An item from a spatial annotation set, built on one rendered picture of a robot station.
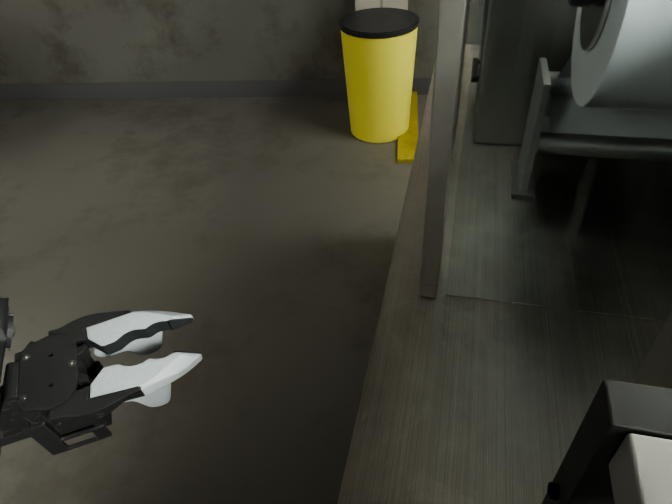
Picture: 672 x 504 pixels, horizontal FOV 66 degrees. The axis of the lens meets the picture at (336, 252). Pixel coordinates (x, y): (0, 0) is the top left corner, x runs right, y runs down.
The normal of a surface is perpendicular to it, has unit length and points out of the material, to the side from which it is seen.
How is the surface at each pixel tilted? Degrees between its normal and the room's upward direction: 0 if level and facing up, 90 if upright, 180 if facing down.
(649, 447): 0
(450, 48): 90
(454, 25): 90
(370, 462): 0
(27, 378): 8
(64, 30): 90
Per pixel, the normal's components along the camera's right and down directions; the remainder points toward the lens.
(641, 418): -0.06, -0.74
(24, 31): -0.11, 0.67
